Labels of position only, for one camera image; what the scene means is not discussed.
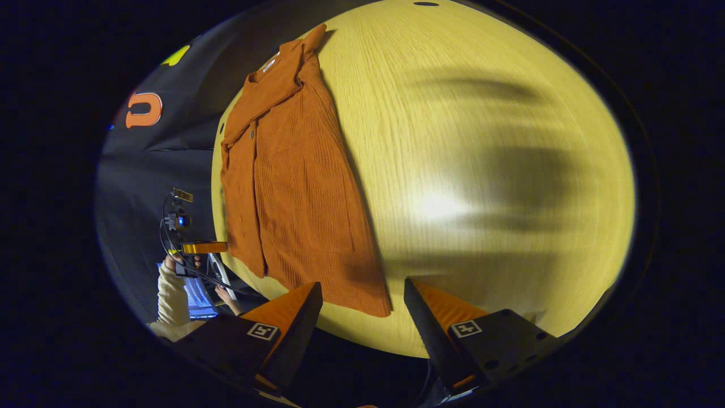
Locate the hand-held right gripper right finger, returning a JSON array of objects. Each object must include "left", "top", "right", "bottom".
[{"left": 403, "top": 278, "right": 558, "bottom": 397}]

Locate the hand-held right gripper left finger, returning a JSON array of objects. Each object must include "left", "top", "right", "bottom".
[{"left": 190, "top": 282, "right": 323, "bottom": 397}]

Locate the orange knit cardigan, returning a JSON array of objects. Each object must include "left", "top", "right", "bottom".
[{"left": 220, "top": 24, "right": 393, "bottom": 318}]

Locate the black backdrop cloth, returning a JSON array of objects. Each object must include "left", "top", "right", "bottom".
[{"left": 93, "top": 0, "right": 340, "bottom": 329}]

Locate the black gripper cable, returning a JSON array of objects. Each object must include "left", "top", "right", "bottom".
[{"left": 160, "top": 195, "right": 264, "bottom": 298}]

